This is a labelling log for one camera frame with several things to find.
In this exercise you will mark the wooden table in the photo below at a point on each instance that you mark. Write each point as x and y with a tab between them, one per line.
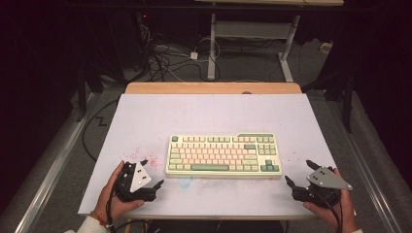
210	88

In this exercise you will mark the green and cream keyboard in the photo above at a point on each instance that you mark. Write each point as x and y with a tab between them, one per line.
223	155

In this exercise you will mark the white table cover board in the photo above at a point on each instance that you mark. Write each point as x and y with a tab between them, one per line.
210	113

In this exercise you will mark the person's right hand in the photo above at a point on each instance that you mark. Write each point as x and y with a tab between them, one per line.
346	210

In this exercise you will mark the aluminium floor rail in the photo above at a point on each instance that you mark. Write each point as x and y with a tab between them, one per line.
55	171
365	176

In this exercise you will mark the white power adapter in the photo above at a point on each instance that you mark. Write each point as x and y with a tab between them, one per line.
193	55

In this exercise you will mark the white metal frame desk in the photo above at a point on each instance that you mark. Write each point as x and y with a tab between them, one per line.
252	29

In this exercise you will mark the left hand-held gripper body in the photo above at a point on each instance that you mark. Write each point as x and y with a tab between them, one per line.
137	179

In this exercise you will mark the person's left hand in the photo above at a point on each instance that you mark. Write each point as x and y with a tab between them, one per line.
107	202

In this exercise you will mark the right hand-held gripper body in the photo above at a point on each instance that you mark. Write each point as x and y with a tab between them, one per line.
327	179

